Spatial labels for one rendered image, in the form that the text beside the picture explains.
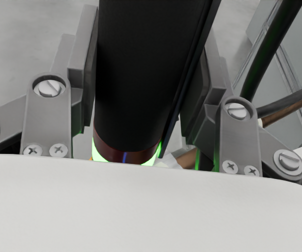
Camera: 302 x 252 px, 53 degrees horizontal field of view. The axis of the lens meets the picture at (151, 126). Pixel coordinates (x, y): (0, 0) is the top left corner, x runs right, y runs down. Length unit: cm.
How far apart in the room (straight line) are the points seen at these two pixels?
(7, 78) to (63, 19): 94
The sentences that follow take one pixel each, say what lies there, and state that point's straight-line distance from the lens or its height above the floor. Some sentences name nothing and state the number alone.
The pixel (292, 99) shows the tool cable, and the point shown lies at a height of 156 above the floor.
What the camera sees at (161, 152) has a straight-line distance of 15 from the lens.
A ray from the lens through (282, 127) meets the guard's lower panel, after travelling 140.
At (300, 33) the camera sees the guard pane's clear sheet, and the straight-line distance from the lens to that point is 144.
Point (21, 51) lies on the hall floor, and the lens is 283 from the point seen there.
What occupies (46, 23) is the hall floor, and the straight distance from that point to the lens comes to 316.
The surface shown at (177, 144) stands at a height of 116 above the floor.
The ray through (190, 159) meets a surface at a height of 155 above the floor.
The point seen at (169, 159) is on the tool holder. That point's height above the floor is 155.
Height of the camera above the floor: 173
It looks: 50 degrees down
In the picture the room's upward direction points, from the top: 15 degrees clockwise
